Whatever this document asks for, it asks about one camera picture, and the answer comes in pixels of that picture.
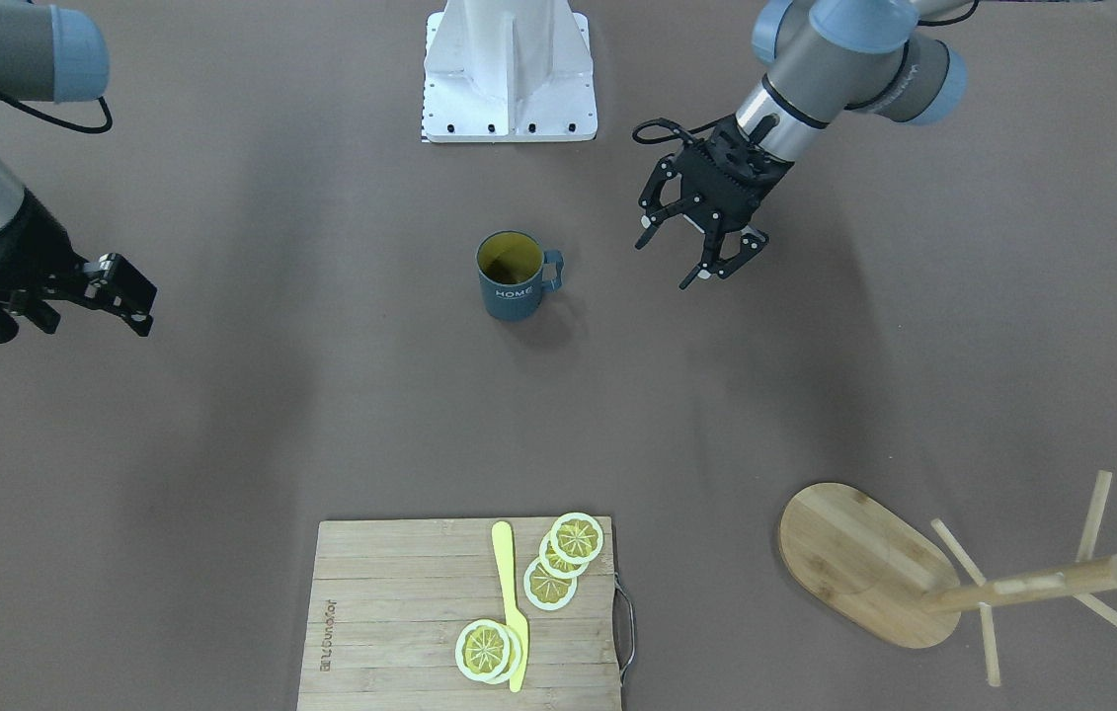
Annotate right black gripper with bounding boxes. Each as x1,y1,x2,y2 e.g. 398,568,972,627
0,193,157,344

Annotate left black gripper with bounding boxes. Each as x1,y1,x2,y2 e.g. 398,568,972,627
634,116,794,289

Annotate dark blue mug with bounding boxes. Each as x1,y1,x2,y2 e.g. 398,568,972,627
475,230,564,321

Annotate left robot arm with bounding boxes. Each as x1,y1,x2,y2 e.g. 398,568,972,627
636,1,978,280

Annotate wooden cup storage rack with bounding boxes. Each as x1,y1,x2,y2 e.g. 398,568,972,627
776,471,1117,686

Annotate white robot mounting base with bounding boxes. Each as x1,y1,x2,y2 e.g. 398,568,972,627
420,1,598,143

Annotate yellow plastic knife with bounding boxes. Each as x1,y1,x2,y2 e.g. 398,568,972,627
491,520,529,693

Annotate lemon slice back of trio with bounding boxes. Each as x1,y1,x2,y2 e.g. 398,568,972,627
523,558,577,611

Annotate wooden cutting board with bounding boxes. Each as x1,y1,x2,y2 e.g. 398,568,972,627
297,516,634,710

